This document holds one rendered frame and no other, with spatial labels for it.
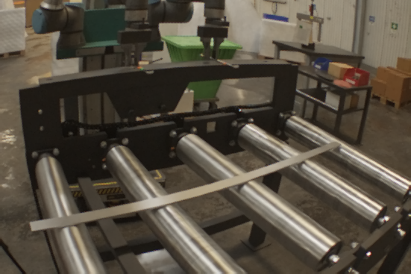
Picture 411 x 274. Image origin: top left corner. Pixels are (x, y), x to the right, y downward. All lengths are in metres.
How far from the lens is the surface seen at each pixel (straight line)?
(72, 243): 0.81
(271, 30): 7.99
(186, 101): 3.34
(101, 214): 0.89
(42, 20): 1.75
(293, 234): 0.93
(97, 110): 2.27
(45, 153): 1.26
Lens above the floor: 1.46
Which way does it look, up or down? 22 degrees down
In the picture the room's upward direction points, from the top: 4 degrees clockwise
